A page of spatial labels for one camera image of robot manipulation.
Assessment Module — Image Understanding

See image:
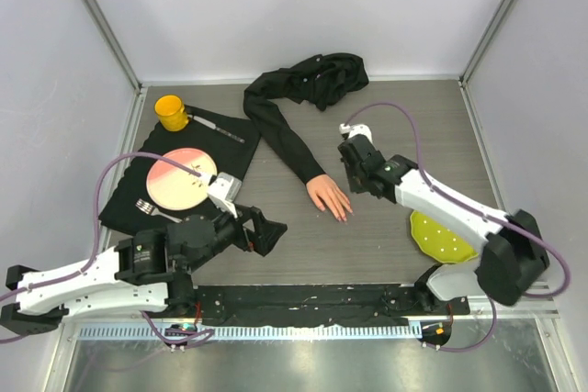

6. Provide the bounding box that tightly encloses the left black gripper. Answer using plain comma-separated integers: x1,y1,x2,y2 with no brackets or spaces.
186,197,288,273

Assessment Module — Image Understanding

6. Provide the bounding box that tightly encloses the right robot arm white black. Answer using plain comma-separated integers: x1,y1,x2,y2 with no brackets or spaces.
338,126,549,314

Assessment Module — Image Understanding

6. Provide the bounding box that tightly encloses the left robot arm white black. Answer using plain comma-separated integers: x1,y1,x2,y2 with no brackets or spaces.
1,206,288,337

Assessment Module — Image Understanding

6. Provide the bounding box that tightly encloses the mannequin hand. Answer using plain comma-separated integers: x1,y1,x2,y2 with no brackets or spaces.
306,174,353,222

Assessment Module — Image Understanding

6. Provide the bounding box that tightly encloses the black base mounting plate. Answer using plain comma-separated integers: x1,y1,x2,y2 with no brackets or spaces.
196,284,470,328

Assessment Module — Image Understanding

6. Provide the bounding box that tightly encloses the yellow green plate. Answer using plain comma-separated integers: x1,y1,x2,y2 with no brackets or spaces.
409,210,478,264

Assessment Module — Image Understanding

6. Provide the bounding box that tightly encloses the black sleeved shirt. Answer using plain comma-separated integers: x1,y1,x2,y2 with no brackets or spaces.
242,52,371,186

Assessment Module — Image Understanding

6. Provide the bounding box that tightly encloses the black placemat cloth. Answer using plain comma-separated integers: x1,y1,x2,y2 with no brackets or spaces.
99,106,260,235

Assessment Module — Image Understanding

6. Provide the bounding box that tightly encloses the pink cream plate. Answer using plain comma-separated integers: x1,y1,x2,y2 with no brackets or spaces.
146,148,218,211

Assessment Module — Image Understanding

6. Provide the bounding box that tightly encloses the silver fork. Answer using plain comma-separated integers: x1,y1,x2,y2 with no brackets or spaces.
135,199,182,223

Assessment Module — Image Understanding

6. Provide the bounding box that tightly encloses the table knife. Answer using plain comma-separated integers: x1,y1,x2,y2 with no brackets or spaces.
187,114,245,144

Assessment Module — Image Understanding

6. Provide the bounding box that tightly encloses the yellow cup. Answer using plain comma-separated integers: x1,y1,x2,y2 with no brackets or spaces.
154,95,188,132

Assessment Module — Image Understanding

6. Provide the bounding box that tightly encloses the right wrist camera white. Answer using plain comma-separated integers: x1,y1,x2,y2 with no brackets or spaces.
338,123,373,142

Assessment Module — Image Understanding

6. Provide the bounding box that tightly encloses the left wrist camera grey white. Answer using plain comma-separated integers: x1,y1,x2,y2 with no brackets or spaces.
207,173,243,218

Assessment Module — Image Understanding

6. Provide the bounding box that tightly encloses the white slotted cable duct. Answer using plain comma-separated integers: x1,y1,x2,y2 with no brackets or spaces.
76,321,422,342

